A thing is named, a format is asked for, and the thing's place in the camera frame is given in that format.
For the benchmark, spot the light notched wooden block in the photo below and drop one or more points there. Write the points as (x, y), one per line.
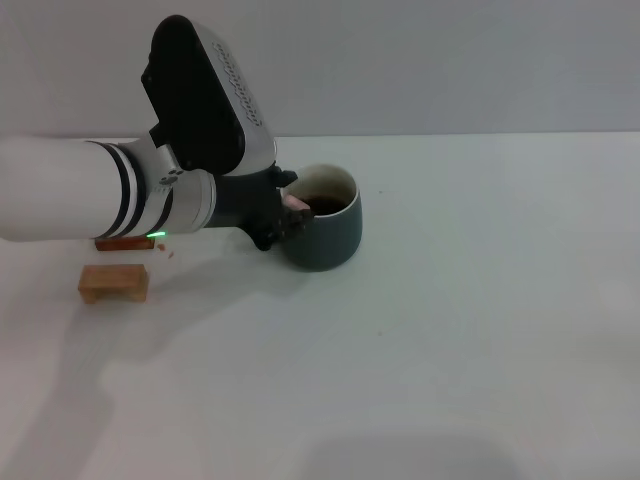
(112, 280)

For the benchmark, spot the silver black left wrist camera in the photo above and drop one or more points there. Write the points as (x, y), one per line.
(200, 95)

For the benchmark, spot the grey ceramic mug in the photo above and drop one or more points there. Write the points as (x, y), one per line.
(330, 240)

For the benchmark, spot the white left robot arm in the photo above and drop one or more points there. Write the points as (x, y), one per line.
(75, 190)

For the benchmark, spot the reddish brown wooden block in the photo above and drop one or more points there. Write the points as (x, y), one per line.
(125, 244)

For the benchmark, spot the dark coffee liquid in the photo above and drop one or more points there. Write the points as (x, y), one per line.
(327, 204)

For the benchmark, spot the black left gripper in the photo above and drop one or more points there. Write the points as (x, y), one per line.
(245, 200)

